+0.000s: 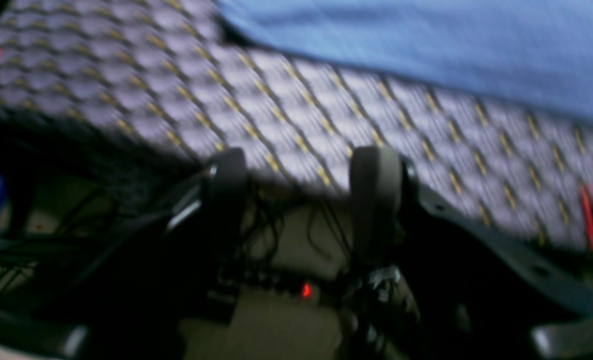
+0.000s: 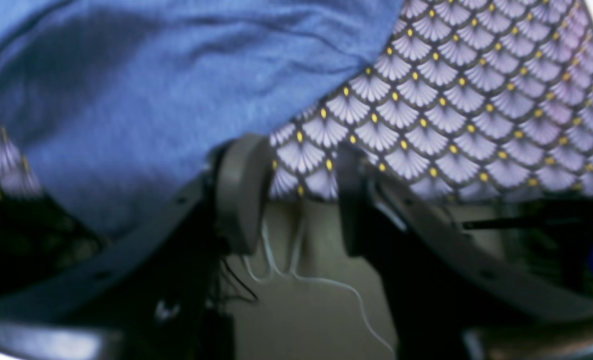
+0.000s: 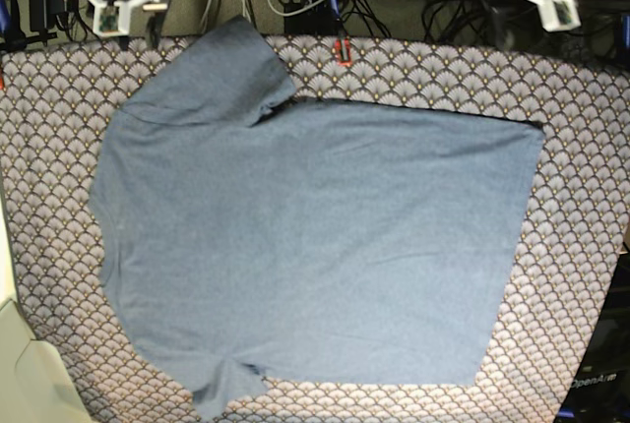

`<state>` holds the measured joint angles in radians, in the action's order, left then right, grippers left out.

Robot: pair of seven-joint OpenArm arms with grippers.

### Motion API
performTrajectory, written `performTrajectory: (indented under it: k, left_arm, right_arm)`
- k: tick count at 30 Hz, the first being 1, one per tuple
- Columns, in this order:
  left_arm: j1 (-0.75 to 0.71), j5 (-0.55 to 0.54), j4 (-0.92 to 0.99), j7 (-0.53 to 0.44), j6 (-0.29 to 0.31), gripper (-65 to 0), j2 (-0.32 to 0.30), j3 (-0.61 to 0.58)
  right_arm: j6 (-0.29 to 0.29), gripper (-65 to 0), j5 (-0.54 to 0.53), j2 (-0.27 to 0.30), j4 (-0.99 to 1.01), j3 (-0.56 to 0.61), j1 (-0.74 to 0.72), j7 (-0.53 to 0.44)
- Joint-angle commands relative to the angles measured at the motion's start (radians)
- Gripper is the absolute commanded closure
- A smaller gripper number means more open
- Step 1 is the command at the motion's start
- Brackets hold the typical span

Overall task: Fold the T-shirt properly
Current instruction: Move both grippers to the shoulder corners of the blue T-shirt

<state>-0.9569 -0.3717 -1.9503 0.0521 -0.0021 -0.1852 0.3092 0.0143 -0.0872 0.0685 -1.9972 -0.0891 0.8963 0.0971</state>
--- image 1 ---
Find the black power strip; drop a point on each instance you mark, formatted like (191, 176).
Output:
(283, 283)

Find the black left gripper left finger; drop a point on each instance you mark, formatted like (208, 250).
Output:
(206, 215)

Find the blue T-shirt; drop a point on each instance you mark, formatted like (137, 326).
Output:
(537, 53)

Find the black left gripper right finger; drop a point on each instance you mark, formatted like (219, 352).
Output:
(447, 259)

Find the fan-patterned tablecloth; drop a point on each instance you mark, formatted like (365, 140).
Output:
(138, 92)

